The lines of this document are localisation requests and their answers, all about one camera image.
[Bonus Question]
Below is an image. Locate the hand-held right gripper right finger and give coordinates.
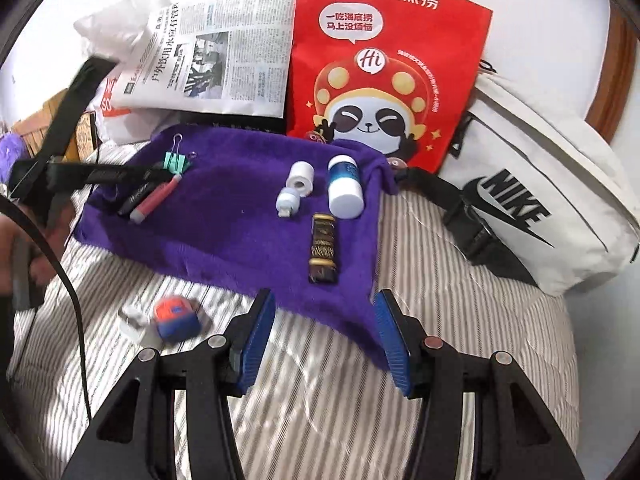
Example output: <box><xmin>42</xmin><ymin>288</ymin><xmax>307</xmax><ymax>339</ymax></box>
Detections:
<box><xmin>372</xmin><ymin>287</ymin><xmax>586</xmax><ymax>480</ymax></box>

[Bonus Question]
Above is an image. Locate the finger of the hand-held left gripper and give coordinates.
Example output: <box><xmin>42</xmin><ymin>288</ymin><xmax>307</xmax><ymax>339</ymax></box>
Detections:
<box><xmin>47</xmin><ymin>160</ymin><xmax>173</xmax><ymax>188</ymax></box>

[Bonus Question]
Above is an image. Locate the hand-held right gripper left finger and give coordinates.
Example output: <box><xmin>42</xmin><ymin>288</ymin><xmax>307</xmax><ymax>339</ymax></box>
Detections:
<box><xmin>62</xmin><ymin>287</ymin><xmax>277</xmax><ymax>480</ymax></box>

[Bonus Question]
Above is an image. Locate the black lipstick tube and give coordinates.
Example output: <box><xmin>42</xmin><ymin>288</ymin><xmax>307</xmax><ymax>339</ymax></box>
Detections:
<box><xmin>117</xmin><ymin>180</ymin><xmax>153</xmax><ymax>218</ymax></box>

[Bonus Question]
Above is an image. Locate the pink lip balm tube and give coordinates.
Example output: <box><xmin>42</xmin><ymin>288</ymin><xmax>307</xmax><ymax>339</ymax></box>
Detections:
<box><xmin>130</xmin><ymin>175</ymin><xmax>183</xmax><ymax>223</ymax></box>

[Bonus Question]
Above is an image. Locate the black gold packet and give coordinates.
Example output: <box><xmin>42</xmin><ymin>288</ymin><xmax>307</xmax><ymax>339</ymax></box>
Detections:
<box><xmin>307</xmin><ymin>212</ymin><xmax>340</xmax><ymax>285</ymax></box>

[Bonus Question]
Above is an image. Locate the small white tape roll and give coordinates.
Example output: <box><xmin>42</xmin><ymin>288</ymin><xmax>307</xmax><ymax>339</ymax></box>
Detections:
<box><xmin>286</xmin><ymin>161</ymin><xmax>316</xmax><ymax>192</ymax></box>

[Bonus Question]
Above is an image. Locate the person's left hand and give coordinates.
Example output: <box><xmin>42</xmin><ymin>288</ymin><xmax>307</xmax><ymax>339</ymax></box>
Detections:
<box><xmin>0</xmin><ymin>210</ymin><xmax>66</xmax><ymax>293</ymax></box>

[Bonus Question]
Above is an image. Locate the wooden crate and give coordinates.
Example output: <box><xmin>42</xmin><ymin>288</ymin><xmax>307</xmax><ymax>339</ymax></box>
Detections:
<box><xmin>12</xmin><ymin>89</ymin><xmax>68</xmax><ymax>147</ymax></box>

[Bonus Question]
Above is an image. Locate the patterned brown box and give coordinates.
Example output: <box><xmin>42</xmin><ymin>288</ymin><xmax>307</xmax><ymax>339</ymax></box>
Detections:
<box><xmin>75</xmin><ymin>112</ymin><xmax>98</xmax><ymax>158</ymax></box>

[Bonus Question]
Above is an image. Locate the purple fluffy toy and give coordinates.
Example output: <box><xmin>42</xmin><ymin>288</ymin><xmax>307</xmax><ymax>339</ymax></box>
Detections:
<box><xmin>0</xmin><ymin>132</ymin><xmax>27</xmax><ymax>186</ymax></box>

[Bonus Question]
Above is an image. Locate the green binder clip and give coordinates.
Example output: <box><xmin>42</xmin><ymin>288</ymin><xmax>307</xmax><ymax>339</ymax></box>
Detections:
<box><xmin>162</xmin><ymin>133</ymin><xmax>197</xmax><ymax>176</ymax></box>

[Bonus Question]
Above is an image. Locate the striped bed quilt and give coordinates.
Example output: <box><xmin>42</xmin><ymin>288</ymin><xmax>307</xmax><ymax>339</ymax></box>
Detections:
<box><xmin>5</xmin><ymin>140</ymin><xmax>581</xmax><ymax>480</ymax></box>

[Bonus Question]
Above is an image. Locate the blue jar orange lid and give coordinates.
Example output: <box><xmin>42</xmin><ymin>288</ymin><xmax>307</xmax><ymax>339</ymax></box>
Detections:
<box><xmin>155</xmin><ymin>297</ymin><xmax>203</xmax><ymax>343</ymax></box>

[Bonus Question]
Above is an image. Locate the white plastic bag red print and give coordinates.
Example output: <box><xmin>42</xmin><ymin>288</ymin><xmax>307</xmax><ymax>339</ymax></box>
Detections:
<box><xmin>74</xmin><ymin>1</ymin><xmax>161</xmax><ymax>143</ymax></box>

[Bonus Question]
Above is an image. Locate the purple towel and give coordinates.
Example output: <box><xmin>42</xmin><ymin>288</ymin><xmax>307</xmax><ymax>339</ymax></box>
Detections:
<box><xmin>74</xmin><ymin>125</ymin><xmax>408</xmax><ymax>361</ymax></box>

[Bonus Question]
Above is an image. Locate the white charger plug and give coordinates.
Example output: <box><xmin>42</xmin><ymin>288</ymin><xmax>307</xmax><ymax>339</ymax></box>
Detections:
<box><xmin>117</xmin><ymin>306</ymin><xmax>163</xmax><ymax>348</ymax></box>

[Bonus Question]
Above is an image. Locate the blue bottle white cap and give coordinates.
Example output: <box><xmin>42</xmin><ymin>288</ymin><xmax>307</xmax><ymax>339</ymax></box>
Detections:
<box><xmin>327</xmin><ymin>155</ymin><xmax>363</xmax><ymax>220</ymax></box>

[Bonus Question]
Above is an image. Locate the newspaper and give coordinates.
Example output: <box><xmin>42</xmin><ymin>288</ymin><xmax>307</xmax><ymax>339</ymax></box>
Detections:
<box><xmin>112</xmin><ymin>0</ymin><xmax>301</xmax><ymax>121</ymax></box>

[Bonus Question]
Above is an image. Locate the red paper bag panda print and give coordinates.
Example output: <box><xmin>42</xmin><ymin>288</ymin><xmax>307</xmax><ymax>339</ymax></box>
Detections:
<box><xmin>286</xmin><ymin>0</ymin><xmax>493</xmax><ymax>173</ymax></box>

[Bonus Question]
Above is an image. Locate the wooden headboard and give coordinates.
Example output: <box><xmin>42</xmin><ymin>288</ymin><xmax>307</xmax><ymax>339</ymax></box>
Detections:
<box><xmin>585</xmin><ymin>10</ymin><xmax>638</xmax><ymax>141</ymax></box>

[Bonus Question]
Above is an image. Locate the thick black cable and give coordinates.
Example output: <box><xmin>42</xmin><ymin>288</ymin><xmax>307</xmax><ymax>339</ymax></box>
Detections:
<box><xmin>0</xmin><ymin>195</ymin><xmax>96</xmax><ymax>416</ymax></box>

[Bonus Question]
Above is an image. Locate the thin black cable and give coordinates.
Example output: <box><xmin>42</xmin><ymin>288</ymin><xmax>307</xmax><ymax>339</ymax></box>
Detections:
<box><xmin>5</xmin><ymin>305</ymin><xmax>37</xmax><ymax>386</ymax></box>

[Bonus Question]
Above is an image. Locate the white waist bag black strap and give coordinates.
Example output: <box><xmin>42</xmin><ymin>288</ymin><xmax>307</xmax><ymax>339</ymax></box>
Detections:
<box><xmin>395</xmin><ymin>60</ymin><xmax>640</xmax><ymax>296</ymax></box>

